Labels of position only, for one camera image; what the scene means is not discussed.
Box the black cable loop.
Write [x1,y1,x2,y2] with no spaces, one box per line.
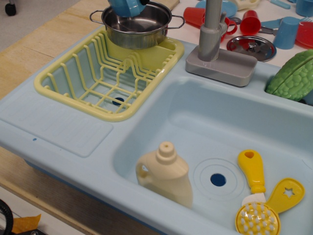
[0,199,14,235]

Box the stainless steel pot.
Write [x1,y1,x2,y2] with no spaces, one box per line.
[89,1,174,49]

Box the grey toy faucet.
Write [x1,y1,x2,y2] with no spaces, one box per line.
[185,0,257,87]

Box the orange tape piece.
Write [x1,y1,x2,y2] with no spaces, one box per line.
[12,214,41,234]

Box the pale yellow dish rack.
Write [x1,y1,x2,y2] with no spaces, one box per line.
[34,28,184,122]

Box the blue upside-down plastic cup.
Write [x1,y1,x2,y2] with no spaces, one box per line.
[273,17,300,49]

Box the cream toy detergent bottle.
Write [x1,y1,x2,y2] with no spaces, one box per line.
[135,141,193,208]

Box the red plastic cup lying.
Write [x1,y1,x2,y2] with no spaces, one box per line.
[183,7,205,28]

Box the red plastic cup upright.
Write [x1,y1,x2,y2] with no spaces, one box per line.
[240,10,261,35]

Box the cream toy piece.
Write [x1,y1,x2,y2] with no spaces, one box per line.
[231,0,260,11]

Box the steel pot lid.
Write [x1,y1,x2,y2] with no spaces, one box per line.
[226,36,277,62]

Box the blue plastic cup with handle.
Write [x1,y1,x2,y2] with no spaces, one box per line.
[108,0,150,18]

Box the red cup with handle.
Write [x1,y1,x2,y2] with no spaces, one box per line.
[221,17,238,41]

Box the yellow round scrub brush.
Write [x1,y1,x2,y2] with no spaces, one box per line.
[235,178,305,235]

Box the blue plastic plate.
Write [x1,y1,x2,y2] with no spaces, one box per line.
[195,0,238,18]

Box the blue cup top right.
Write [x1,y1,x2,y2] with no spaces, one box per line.
[296,0,313,17]

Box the yellow handled white brush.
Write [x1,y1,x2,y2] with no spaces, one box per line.
[237,149,266,206]

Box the light blue toy sink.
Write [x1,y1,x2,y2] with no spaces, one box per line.
[0,58,313,235]

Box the green bumpy toy vegetable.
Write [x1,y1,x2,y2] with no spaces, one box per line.
[265,49,313,101]

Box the black caster wheel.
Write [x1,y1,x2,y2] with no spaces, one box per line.
[5,3,17,16]

